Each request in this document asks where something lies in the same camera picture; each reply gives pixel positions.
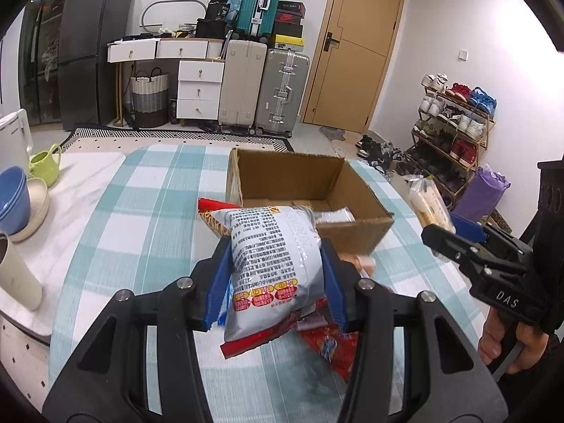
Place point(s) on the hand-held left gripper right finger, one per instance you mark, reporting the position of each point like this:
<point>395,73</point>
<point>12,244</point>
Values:
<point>333,284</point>

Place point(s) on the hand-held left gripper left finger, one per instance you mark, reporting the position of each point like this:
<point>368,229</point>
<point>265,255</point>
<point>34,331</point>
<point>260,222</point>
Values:
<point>218,288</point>

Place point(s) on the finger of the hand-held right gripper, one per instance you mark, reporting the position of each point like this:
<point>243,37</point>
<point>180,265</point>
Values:
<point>445,242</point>
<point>469,228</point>

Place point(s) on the orange and white bread packet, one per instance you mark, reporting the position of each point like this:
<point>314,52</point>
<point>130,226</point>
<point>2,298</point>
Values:
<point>434,207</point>

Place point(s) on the grey and red chip bag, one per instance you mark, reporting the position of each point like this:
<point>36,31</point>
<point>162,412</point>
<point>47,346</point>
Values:
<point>264,264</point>

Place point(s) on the clear snack packet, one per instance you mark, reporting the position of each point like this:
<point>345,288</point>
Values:
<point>335,216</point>

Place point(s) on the red snack packet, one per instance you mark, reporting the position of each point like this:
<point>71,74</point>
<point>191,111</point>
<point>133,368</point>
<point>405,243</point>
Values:
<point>335,354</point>

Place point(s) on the brown cardboard box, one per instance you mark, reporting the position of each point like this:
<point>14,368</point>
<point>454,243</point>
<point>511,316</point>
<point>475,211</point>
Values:
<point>282,176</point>

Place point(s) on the person's right hand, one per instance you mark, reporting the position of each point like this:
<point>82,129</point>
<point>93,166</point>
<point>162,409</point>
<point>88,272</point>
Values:
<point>489,339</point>

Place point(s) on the small pinkish snack packet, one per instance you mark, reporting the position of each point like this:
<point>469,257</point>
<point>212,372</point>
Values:
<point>362,265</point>

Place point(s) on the purple bag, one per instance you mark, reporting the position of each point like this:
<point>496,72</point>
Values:
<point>480,194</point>

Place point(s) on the rows of assorted shoes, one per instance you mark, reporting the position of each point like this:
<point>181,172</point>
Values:
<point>458,123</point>

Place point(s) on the wooden shoe rack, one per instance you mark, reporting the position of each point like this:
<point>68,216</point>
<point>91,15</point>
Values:
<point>484,119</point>

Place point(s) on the pile of dark shoes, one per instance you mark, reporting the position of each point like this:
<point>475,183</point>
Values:
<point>374,147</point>

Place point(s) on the grey door mat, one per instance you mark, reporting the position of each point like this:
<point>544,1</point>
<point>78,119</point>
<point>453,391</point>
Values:
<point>339,133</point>

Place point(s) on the black and white patterned rug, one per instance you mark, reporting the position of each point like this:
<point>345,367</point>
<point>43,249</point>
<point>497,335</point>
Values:
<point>176,134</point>

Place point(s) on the silver suitcase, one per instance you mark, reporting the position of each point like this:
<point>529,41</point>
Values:
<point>282,92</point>

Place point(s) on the beige bowl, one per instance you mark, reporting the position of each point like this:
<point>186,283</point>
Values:
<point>37,205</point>

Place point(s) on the woven laundry basket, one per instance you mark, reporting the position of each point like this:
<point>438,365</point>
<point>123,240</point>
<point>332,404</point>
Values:
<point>150,101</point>

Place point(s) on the beige tumbler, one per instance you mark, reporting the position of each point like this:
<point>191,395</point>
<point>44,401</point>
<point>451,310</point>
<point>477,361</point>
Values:
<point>17,273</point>

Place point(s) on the white drawer dresser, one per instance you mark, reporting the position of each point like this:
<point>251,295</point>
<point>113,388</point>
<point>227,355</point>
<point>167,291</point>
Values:
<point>198,88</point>

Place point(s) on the beige suitcase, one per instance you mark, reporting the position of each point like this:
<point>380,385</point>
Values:
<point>242,83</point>

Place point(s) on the wooden door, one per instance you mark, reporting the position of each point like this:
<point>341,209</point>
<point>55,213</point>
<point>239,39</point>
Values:
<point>352,53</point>

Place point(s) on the green mug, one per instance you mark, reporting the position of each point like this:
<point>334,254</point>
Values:
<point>44,167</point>

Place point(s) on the blue bowl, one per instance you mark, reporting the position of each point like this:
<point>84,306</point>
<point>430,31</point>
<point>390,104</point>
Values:
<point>13,198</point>

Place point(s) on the yellow and black box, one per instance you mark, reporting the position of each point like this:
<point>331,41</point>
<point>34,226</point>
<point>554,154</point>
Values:
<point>287,43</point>

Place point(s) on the white electric kettle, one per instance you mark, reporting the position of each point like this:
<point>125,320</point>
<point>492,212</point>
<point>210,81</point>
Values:
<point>13,141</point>

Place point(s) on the black bag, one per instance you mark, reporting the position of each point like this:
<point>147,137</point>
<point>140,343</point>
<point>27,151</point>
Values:
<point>216,17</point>

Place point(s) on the dark grey fridge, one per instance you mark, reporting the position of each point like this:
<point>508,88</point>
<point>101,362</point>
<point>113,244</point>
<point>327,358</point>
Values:
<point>94,44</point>

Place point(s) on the black shoe box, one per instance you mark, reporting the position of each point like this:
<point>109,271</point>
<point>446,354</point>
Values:
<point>291,8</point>

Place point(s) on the dark glass cabinet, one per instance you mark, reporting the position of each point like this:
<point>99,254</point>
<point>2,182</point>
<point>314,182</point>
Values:
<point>44,61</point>

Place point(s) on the oval mirror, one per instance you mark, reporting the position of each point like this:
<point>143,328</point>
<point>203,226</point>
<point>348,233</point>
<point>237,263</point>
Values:
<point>147,11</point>

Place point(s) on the teal suitcase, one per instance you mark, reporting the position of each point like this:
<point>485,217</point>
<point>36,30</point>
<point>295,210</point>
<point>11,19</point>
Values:
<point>257,0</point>

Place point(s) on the white light switch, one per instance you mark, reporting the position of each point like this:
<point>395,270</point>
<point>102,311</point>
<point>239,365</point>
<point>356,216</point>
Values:
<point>463,54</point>

